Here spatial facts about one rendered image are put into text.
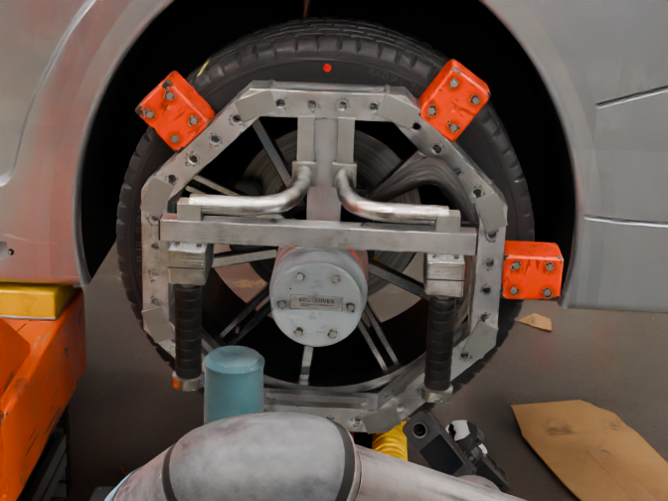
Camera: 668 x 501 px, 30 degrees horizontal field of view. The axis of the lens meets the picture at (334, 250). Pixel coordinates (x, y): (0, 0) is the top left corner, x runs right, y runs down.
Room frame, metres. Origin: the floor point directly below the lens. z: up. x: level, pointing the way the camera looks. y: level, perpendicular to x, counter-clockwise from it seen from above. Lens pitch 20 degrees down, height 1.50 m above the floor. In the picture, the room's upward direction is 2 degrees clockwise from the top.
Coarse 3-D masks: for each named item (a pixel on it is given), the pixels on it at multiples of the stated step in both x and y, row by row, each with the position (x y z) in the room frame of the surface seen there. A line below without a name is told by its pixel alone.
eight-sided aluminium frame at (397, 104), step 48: (240, 96) 1.76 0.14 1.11; (288, 96) 1.75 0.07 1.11; (336, 96) 1.75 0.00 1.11; (384, 96) 1.75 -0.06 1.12; (192, 144) 1.76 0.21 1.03; (432, 144) 1.75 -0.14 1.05; (144, 192) 1.76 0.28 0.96; (480, 192) 1.76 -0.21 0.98; (144, 240) 1.76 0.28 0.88; (480, 240) 1.75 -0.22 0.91; (144, 288) 1.76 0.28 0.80; (480, 288) 1.75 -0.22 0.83; (480, 336) 1.74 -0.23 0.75; (384, 432) 1.75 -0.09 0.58
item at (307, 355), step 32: (256, 128) 1.86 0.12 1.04; (416, 160) 1.85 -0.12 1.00; (192, 192) 1.86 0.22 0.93; (224, 192) 1.86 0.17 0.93; (416, 224) 1.85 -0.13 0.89; (224, 256) 1.86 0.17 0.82; (256, 256) 1.86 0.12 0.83; (224, 288) 2.04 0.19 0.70; (416, 288) 1.85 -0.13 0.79; (224, 320) 1.93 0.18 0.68; (256, 320) 1.86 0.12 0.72; (416, 320) 1.98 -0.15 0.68; (288, 352) 1.95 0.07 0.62; (320, 352) 1.97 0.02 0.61; (352, 352) 1.96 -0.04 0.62; (384, 352) 1.93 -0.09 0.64; (416, 352) 1.86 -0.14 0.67; (288, 384) 1.84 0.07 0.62; (320, 384) 1.85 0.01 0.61; (352, 384) 1.84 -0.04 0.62; (384, 384) 1.83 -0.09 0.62
